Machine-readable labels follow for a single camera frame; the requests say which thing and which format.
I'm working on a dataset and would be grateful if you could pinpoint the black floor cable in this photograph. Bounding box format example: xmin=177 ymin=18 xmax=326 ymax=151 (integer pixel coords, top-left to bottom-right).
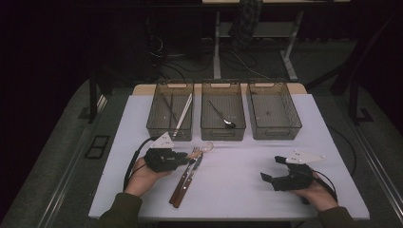
xmin=327 ymin=124 xmax=358 ymax=178
xmin=148 ymin=34 xmax=217 ymax=81

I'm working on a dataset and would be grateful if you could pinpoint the grey floor cable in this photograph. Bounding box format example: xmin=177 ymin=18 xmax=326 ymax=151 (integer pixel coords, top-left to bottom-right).
xmin=227 ymin=48 xmax=271 ymax=80

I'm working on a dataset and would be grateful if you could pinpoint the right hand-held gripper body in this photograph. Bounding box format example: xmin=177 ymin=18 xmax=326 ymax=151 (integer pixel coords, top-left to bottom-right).
xmin=271 ymin=149 xmax=326 ymax=193

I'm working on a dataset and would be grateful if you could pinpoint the metal floor rail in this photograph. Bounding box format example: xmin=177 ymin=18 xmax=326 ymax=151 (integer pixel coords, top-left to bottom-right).
xmin=355 ymin=123 xmax=403 ymax=217
xmin=37 ymin=94 xmax=108 ymax=228

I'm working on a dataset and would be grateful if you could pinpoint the right hand-held gripper cable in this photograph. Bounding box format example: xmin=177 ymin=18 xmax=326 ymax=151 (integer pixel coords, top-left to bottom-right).
xmin=312 ymin=170 xmax=339 ymax=203

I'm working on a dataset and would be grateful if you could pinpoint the black floor frame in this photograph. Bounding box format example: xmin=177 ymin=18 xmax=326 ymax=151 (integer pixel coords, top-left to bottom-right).
xmin=85 ymin=135 xmax=111 ymax=160

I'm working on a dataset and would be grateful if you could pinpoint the white metal desk frame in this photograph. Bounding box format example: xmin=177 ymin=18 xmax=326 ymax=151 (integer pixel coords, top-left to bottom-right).
xmin=201 ymin=0 xmax=351 ymax=82

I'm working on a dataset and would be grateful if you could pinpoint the black metal stand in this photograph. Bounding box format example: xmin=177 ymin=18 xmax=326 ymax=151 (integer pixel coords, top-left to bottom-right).
xmin=79 ymin=67 xmax=100 ymax=124
xmin=347 ymin=72 xmax=374 ymax=126

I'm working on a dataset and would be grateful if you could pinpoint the smoky transparent plastic bin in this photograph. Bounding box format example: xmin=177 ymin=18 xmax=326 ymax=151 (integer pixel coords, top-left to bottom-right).
xmin=200 ymin=80 xmax=247 ymax=142
xmin=145 ymin=81 xmax=195 ymax=143
xmin=246 ymin=80 xmax=303 ymax=141

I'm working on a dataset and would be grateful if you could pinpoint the metal spoon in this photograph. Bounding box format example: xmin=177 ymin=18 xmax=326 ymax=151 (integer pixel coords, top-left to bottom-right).
xmin=207 ymin=100 xmax=238 ymax=129

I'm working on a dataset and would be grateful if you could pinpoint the wooden spoon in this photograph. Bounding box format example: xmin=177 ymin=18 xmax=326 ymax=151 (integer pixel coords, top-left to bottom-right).
xmin=186 ymin=141 xmax=215 ymax=160

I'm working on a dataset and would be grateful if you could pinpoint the person's right hand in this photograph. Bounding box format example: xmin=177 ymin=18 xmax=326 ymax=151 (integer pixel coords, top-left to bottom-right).
xmin=289 ymin=170 xmax=338 ymax=213

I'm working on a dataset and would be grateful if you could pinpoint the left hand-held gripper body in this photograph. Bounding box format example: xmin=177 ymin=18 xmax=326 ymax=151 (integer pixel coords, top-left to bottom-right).
xmin=144 ymin=131 xmax=179 ymax=174

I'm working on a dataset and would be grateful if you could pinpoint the dark patterned cloth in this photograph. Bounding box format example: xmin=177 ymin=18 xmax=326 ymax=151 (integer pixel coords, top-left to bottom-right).
xmin=228 ymin=0 xmax=264 ymax=51

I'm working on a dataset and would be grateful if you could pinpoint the hand-held gripper cable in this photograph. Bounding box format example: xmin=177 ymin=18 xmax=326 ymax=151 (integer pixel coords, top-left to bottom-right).
xmin=312 ymin=170 xmax=339 ymax=203
xmin=123 ymin=136 xmax=159 ymax=193

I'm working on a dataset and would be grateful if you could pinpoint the left hand-held gripper cable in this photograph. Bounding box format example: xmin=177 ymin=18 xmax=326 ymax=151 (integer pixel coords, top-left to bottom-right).
xmin=123 ymin=136 xmax=159 ymax=193

